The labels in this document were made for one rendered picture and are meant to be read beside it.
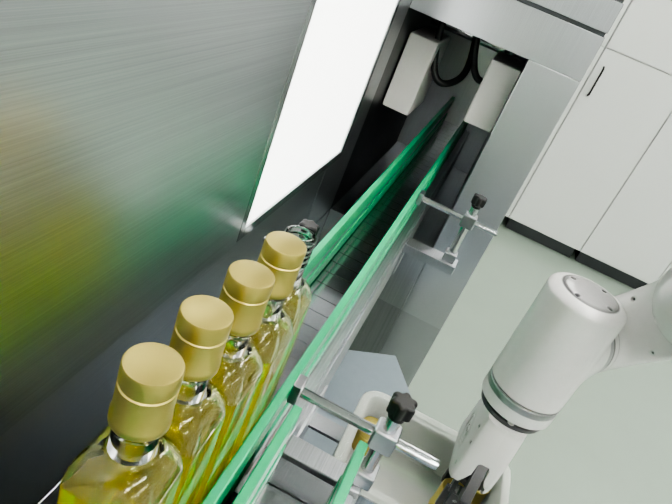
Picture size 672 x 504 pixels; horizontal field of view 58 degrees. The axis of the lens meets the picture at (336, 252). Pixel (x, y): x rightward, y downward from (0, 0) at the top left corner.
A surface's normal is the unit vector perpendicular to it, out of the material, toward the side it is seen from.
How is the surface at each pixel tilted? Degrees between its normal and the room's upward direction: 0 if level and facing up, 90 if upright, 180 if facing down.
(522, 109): 90
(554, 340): 90
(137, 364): 0
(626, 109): 90
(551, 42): 90
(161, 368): 0
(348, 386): 0
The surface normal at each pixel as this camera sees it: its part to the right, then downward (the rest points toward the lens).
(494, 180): -0.33, 0.40
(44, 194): 0.89, 0.44
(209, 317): 0.33, -0.80
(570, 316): -0.58, 0.24
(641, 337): -0.84, 0.13
